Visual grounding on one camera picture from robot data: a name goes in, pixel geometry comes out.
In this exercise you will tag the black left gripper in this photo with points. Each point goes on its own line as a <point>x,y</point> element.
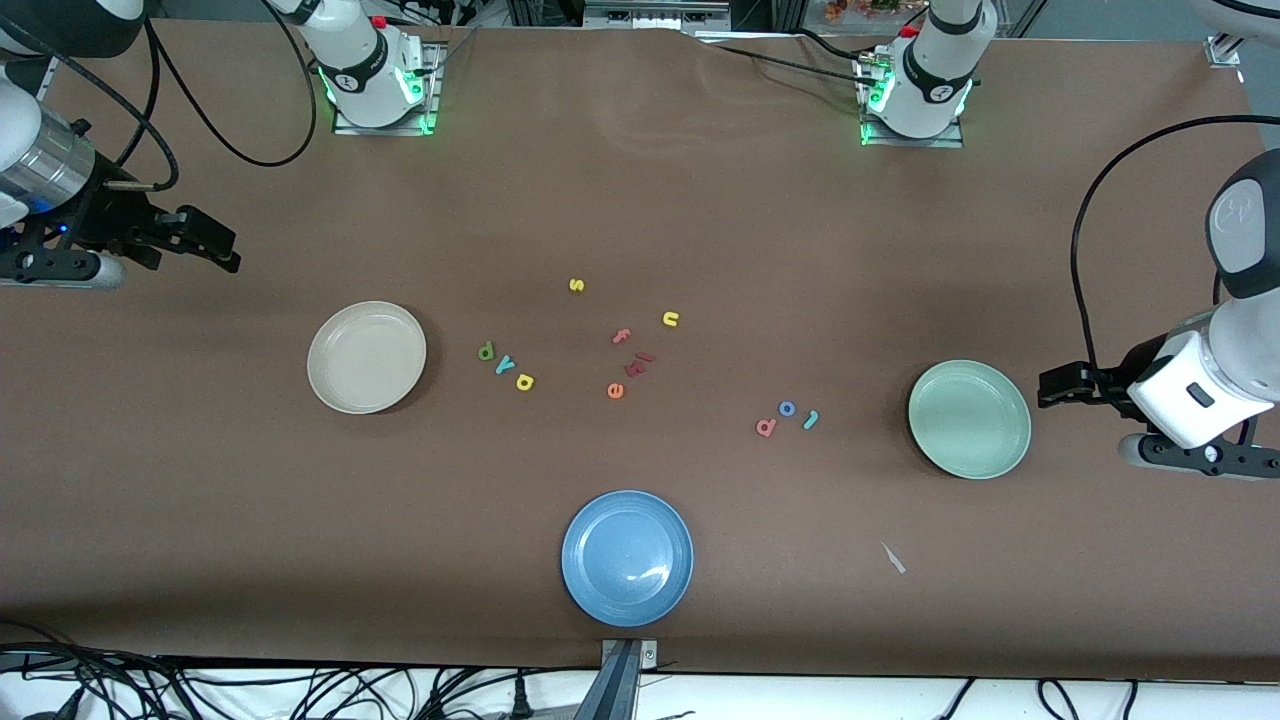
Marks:
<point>1118,381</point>

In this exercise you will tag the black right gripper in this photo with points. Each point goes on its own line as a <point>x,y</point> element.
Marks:
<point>112,219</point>

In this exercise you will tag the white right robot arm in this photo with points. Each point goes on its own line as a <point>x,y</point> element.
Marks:
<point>360,60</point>

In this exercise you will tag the light green plate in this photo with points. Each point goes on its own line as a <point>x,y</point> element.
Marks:
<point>970,420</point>

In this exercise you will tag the beige brown plate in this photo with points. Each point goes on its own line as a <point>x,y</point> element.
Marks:
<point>365,360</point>

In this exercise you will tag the white paper scrap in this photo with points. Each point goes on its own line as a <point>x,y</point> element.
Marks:
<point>893,558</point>

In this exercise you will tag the brown table cover sheet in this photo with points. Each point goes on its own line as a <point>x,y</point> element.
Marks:
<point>200,500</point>

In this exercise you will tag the orange flower decoration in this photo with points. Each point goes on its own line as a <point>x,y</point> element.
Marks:
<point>860,8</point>

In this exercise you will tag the blue plate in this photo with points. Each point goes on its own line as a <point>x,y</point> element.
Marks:
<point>625,560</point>

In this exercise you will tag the grey control box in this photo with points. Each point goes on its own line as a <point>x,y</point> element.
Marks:
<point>655,12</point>

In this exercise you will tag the black power plug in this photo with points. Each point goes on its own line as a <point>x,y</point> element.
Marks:
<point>520,700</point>

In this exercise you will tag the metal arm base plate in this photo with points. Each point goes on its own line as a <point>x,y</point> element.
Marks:
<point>432,110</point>
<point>950,141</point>

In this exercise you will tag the aluminium corner bracket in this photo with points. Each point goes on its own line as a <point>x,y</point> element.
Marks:
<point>1225,50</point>

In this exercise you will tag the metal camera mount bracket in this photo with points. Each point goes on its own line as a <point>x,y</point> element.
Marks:
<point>622,680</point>

